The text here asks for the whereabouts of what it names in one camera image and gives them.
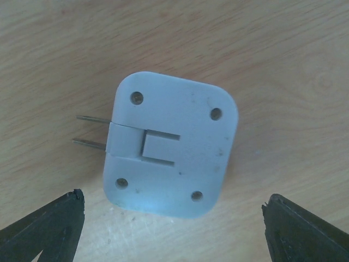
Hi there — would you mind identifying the white square plug adapter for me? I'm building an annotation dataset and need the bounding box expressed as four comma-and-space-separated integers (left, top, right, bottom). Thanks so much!
74, 72, 238, 218

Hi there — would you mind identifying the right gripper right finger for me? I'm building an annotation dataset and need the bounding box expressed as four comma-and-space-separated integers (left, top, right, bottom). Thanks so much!
262, 194, 348, 261

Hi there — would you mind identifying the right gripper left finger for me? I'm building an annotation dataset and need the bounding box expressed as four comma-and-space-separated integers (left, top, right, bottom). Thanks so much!
1, 189, 85, 261

